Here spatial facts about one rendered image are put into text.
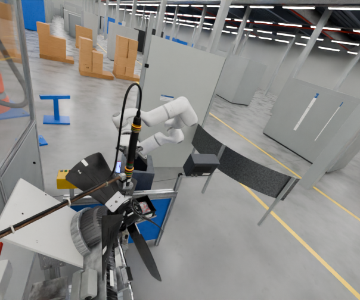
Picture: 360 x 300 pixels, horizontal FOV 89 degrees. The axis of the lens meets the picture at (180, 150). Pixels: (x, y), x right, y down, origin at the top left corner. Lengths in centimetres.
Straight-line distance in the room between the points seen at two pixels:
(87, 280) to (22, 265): 51
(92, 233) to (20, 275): 42
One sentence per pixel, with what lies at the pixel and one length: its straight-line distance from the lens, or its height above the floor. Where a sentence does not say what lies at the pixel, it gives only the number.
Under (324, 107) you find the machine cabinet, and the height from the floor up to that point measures 157.
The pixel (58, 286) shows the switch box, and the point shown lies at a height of 84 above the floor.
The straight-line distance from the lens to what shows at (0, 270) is 124.
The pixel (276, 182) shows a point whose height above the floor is 79.
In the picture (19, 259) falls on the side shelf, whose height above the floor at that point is 86.
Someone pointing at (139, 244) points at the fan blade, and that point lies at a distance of 108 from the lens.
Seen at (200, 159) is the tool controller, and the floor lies 124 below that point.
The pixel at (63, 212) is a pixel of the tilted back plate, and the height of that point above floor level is 118.
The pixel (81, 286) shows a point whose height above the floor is 115.
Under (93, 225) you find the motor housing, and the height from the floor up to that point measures 118.
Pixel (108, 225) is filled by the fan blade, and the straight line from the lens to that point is 76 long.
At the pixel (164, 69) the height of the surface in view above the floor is 166.
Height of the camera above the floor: 201
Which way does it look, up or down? 29 degrees down
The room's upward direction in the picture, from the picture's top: 18 degrees clockwise
